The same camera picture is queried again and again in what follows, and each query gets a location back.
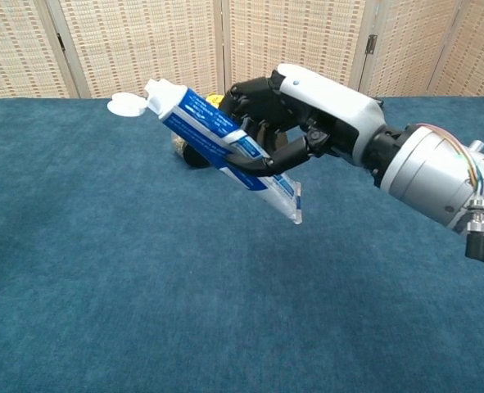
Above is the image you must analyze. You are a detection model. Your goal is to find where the round glass jar black lid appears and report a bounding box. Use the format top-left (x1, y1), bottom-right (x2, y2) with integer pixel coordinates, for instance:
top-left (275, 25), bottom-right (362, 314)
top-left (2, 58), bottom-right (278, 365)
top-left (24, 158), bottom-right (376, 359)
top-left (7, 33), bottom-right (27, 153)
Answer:
top-left (170, 131), bottom-right (228, 169)

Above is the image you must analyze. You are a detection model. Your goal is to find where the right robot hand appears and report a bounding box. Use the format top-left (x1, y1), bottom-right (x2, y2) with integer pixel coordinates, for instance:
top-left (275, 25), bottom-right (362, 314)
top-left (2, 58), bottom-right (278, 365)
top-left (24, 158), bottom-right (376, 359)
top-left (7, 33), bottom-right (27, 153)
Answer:
top-left (218, 63), bottom-right (387, 179)

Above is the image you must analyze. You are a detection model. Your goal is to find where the blue felt table cover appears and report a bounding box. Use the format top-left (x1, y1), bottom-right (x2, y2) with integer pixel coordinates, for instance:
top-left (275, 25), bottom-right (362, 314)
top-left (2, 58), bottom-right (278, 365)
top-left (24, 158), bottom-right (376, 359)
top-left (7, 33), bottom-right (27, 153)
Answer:
top-left (0, 96), bottom-right (484, 393)

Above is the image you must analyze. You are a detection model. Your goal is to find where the blue white toothpaste tube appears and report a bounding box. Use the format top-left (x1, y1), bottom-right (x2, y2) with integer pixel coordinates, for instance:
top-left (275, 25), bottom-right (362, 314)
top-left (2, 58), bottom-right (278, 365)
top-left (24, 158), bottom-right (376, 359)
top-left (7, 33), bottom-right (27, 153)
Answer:
top-left (106, 79), bottom-right (304, 225)

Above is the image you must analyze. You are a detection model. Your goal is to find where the woven folding screen panel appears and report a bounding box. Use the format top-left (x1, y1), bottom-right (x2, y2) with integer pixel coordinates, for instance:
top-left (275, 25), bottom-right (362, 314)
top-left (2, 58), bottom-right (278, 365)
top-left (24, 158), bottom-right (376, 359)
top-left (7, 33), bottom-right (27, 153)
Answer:
top-left (427, 0), bottom-right (484, 97)
top-left (44, 0), bottom-right (226, 99)
top-left (220, 0), bottom-right (372, 97)
top-left (358, 0), bottom-right (462, 98)
top-left (0, 0), bottom-right (70, 106)

